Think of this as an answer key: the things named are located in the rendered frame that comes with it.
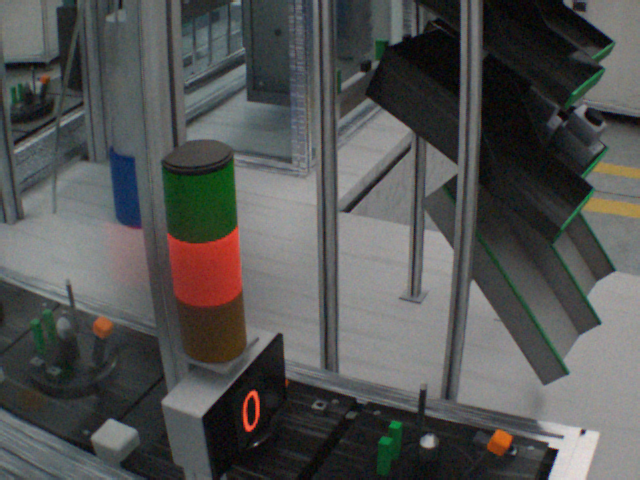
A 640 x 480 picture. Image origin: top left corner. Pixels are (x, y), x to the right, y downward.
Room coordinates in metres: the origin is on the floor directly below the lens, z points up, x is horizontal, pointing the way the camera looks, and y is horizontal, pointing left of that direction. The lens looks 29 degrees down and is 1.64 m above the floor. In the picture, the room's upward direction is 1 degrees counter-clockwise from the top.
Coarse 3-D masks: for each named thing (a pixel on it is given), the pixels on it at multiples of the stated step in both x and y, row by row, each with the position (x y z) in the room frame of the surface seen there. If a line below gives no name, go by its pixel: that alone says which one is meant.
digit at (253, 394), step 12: (252, 384) 0.52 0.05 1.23; (240, 396) 0.50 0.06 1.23; (252, 396) 0.51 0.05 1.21; (264, 396) 0.53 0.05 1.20; (240, 408) 0.50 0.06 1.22; (252, 408) 0.51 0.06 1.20; (264, 408) 0.53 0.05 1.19; (240, 420) 0.50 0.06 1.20; (252, 420) 0.51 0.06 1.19; (264, 420) 0.53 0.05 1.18; (240, 432) 0.49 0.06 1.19; (252, 432) 0.51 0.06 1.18; (240, 444) 0.49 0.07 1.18
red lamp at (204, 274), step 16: (176, 240) 0.50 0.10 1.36; (224, 240) 0.50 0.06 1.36; (176, 256) 0.50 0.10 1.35; (192, 256) 0.50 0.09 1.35; (208, 256) 0.50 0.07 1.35; (224, 256) 0.50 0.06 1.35; (176, 272) 0.51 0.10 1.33; (192, 272) 0.50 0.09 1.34; (208, 272) 0.50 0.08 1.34; (224, 272) 0.50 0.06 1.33; (240, 272) 0.52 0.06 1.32; (176, 288) 0.51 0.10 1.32; (192, 288) 0.50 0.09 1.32; (208, 288) 0.50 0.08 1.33; (224, 288) 0.50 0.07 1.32; (240, 288) 0.52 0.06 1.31; (192, 304) 0.50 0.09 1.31; (208, 304) 0.50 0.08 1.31
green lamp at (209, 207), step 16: (176, 176) 0.50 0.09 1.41; (192, 176) 0.50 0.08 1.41; (208, 176) 0.50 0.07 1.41; (224, 176) 0.51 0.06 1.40; (176, 192) 0.50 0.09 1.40; (192, 192) 0.50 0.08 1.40; (208, 192) 0.50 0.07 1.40; (224, 192) 0.51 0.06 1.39; (176, 208) 0.50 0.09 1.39; (192, 208) 0.50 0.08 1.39; (208, 208) 0.50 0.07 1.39; (224, 208) 0.51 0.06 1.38; (176, 224) 0.50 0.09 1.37; (192, 224) 0.50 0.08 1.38; (208, 224) 0.50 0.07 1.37; (224, 224) 0.50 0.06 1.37; (192, 240) 0.50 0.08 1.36; (208, 240) 0.50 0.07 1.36
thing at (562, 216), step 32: (384, 64) 0.92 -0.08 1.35; (416, 64) 1.02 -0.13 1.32; (448, 64) 1.02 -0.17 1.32; (384, 96) 0.92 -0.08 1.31; (416, 96) 0.90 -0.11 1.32; (448, 96) 0.87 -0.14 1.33; (512, 96) 0.96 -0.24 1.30; (416, 128) 0.90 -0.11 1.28; (448, 128) 0.87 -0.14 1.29; (512, 128) 0.96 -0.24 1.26; (480, 160) 0.85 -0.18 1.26; (512, 160) 0.91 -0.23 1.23; (544, 160) 0.93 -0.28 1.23; (512, 192) 0.82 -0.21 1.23; (544, 192) 0.87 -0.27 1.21; (576, 192) 0.90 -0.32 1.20; (544, 224) 0.80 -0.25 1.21
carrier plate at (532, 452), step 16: (368, 416) 0.77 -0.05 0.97; (384, 416) 0.77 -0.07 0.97; (400, 416) 0.77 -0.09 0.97; (416, 416) 0.76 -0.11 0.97; (432, 416) 0.76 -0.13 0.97; (352, 432) 0.74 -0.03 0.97; (368, 432) 0.74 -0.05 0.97; (384, 432) 0.74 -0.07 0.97; (432, 432) 0.73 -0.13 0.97; (448, 432) 0.73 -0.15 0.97; (464, 432) 0.73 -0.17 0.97; (336, 448) 0.71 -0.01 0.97; (352, 448) 0.71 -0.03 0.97; (368, 448) 0.71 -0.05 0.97; (480, 448) 0.70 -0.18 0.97; (528, 448) 0.68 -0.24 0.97; (544, 448) 0.68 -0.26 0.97; (336, 464) 0.68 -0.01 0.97; (352, 464) 0.68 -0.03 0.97; (496, 464) 0.66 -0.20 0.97; (512, 464) 0.66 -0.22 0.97; (528, 464) 0.66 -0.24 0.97
